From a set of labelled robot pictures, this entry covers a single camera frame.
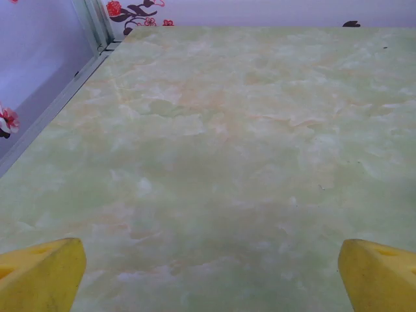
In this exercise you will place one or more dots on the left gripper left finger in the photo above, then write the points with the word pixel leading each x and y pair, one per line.
pixel 39 276

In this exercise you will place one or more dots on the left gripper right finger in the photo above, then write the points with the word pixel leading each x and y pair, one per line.
pixel 380 279

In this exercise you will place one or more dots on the aluminium side rail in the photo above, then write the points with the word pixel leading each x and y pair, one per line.
pixel 48 112

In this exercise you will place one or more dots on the aluminium frame post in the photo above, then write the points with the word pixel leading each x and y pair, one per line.
pixel 97 22

